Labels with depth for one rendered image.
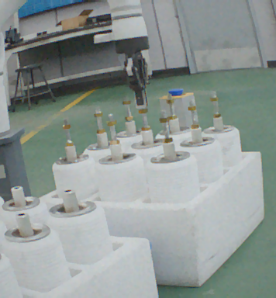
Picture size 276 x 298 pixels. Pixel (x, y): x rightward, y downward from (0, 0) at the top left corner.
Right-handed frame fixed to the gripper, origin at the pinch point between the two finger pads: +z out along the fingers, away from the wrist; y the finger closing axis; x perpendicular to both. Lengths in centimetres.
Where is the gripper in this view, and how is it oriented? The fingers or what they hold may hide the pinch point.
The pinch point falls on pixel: (141, 98)
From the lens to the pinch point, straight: 121.1
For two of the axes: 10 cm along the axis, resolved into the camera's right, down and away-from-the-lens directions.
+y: 2.2, -2.3, 9.5
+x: -9.6, 1.1, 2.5
